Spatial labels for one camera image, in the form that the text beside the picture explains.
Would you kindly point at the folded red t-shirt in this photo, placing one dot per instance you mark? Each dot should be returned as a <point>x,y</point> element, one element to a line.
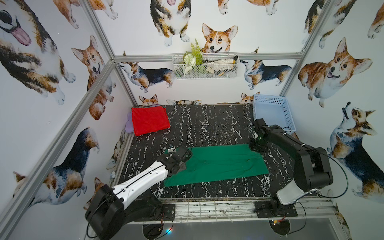
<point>149,120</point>

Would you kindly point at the folded lilac t-shirt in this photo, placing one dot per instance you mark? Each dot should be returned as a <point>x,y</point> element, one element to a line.
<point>129,128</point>

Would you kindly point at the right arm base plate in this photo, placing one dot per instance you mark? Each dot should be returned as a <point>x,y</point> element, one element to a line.
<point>264,210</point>

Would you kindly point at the cream cloth items in basket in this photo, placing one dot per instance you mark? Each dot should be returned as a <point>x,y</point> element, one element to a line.
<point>222,67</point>

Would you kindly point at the aluminium front rail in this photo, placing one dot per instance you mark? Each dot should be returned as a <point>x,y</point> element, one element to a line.
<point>200,210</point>

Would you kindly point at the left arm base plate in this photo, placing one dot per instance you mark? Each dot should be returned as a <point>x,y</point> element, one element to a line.
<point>169,211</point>

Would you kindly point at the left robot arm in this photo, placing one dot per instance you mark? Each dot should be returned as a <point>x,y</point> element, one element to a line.
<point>113,207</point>

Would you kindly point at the aluminium frame left bar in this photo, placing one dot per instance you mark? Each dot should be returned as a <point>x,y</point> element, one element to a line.
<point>19,204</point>

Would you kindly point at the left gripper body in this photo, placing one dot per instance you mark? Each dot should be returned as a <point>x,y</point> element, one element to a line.
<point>182,154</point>

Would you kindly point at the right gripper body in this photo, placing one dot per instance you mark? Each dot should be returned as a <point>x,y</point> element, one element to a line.
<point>257,145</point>

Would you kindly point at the white wire wall basket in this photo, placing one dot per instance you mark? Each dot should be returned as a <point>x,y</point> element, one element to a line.
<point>199,71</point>

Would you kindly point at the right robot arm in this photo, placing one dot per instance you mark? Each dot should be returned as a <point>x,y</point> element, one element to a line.
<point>312,170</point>

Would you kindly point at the light blue plastic basket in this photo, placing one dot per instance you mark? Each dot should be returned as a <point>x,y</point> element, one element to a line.
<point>274,110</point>

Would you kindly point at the aluminium frame bar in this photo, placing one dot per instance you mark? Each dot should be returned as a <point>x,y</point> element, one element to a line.
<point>242,56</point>
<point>19,204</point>

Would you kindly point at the green fern plant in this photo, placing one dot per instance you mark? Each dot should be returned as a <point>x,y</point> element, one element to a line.
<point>192,58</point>

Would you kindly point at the green t-shirt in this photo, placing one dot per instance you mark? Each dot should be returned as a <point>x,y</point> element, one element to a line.
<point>219,163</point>

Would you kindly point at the aluminium frame back bar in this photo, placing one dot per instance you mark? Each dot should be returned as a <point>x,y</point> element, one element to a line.
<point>242,56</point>

